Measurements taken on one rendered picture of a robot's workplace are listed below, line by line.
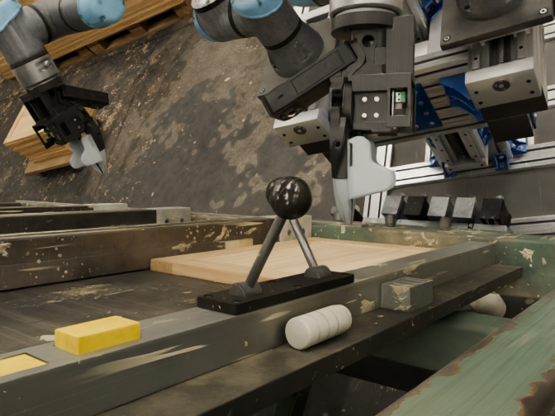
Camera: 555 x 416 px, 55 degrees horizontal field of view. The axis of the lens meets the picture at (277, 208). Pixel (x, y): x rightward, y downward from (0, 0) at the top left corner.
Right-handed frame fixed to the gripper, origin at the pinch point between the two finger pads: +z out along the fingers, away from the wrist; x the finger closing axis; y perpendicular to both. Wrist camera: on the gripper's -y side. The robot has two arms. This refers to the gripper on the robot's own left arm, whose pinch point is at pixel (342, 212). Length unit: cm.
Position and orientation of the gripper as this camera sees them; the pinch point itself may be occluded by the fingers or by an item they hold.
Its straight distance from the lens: 57.6
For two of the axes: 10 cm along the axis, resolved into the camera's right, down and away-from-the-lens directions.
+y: 9.5, 0.3, -3.1
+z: -0.1, 10.0, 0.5
